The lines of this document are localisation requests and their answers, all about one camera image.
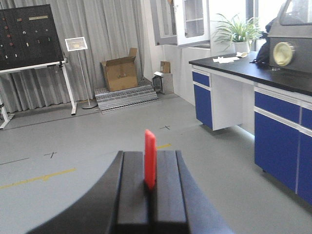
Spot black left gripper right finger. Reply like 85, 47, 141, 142
150, 151, 188, 234

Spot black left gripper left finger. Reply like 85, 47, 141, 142
114, 151, 149, 234

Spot red plastic spoon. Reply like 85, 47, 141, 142
144, 129, 156, 191

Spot metal grate steps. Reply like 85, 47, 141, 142
94, 79, 158, 114

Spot large open cardboard box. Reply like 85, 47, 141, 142
101, 48, 138, 92

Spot lab bench blue drawers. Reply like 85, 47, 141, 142
190, 52, 312, 202

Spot small cardboard box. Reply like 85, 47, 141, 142
160, 61, 171, 74

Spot sign on metal stand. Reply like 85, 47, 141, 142
65, 37, 98, 109

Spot potted green plant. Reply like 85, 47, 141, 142
213, 13, 262, 53

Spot yellow glove port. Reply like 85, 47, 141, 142
273, 42, 295, 66

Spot black pegboard on stand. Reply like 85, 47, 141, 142
0, 4, 77, 115

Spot white wall cabinet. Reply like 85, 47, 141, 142
150, 0, 210, 46

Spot glove box enclosure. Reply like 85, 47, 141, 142
269, 0, 312, 73

